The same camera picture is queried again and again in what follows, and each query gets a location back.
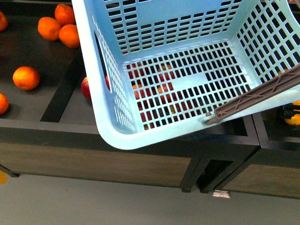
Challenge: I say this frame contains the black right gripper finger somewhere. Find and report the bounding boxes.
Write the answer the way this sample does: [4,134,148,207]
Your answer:
[277,102,300,119]

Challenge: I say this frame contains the yellow mango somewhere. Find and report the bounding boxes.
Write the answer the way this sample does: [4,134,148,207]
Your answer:
[283,100,300,126]

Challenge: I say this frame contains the brown basket handle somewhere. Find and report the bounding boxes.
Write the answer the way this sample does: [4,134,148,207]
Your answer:
[202,65,300,125]

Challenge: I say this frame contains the light blue plastic basket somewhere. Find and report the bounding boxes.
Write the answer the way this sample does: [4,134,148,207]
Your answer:
[72,0,300,150]

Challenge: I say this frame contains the red apple beside basket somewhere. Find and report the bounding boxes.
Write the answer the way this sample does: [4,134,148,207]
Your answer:
[81,75,111,101]

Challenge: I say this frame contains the white floor label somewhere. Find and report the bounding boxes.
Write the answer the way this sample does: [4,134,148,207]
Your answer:
[212,190,230,199]

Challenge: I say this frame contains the orange fruit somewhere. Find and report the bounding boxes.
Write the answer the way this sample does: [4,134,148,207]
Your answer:
[0,93,9,115]
[54,4,75,26]
[12,66,40,90]
[37,17,62,41]
[0,11,8,32]
[59,24,80,48]

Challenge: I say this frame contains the dark wooden display stand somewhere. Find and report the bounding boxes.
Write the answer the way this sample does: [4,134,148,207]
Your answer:
[0,0,259,192]

